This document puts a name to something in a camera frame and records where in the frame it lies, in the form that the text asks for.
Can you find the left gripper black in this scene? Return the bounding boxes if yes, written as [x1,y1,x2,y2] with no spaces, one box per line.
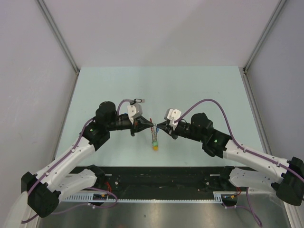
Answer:
[106,115,153,136]

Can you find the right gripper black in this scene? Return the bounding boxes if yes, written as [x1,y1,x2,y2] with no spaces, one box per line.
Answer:
[157,120,205,143]

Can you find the metal keyring holder red handle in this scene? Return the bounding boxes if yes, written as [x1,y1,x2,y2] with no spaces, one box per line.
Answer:
[150,118,158,142]

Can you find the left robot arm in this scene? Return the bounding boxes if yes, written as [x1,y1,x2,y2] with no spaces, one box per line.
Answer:
[21,99,153,218]

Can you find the black key tag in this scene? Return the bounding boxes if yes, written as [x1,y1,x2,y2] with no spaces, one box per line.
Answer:
[133,98,145,103]

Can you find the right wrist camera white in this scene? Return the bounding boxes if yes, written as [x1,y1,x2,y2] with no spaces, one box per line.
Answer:
[164,108,181,130]

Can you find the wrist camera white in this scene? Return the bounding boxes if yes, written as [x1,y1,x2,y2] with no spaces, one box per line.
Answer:
[127,103,143,124]
[164,108,181,130]

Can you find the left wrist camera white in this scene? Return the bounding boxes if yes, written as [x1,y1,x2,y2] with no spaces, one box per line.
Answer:
[127,103,143,124]

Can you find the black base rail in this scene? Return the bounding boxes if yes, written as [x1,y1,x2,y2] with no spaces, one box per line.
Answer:
[93,166,237,201]

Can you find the white cable duct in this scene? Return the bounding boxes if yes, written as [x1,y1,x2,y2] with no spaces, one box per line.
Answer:
[61,192,228,204]

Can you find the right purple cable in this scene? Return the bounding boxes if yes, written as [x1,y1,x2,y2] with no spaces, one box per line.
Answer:
[174,99,304,226]

